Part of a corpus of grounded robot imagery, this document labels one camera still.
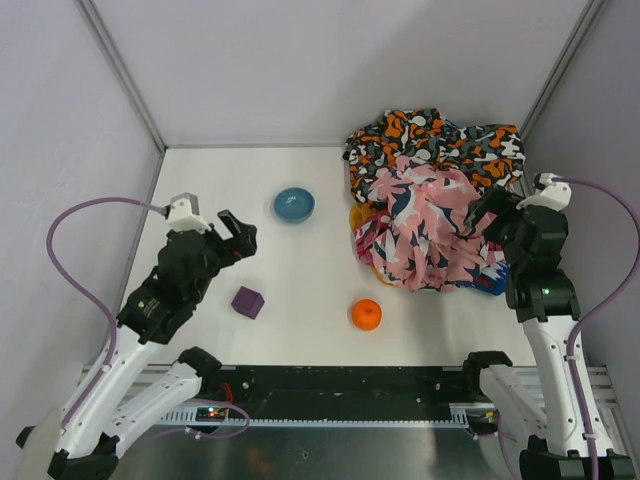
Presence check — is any orange fruit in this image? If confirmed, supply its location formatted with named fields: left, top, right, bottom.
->
left=351, top=299, right=383, bottom=331

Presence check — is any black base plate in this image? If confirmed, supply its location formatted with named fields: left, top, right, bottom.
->
left=187, top=366, right=488, bottom=420

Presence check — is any purple cable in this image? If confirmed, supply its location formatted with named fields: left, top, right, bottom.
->
left=45, top=197, right=172, bottom=436
left=549, top=175, right=640, bottom=480

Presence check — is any yellow cloth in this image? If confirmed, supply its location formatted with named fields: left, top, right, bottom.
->
left=349, top=204, right=381, bottom=253

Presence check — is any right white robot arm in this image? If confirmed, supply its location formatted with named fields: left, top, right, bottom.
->
left=466, top=179, right=637, bottom=479

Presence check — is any orange black patterned cloth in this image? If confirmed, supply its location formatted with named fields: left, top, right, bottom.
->
left=342, top=108, right=526, bottom=206

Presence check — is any pink floral cloth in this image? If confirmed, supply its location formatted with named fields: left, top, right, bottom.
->
left=356, top=156, right=489, bottom=292

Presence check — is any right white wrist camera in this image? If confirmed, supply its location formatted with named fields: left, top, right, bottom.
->
left=516, top=173, right=572, bottom=211

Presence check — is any blue ceramic bowl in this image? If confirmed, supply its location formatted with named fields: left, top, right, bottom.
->
left=273, top=187, right=316, bottom=224

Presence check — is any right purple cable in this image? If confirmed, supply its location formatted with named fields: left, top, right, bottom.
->
left=549, top=175, right=640, bottom=480

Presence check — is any blue red patterned cloth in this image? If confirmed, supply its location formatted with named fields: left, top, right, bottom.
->
left=472, top=242, right=508, bottom=296

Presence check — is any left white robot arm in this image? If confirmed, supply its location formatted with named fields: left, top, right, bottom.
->
left=16, top=210, right=257, bottom=479

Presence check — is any grey slotted cable duct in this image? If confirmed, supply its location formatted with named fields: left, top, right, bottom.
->
left=156, top=404, right=495, bottom=429

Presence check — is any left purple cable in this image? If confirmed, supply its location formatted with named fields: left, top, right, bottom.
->
left=45, top=197, right=172, bottom=436

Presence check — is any purple cube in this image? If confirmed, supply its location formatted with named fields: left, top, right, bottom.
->
left=231, top=286, right=265, bottom=320

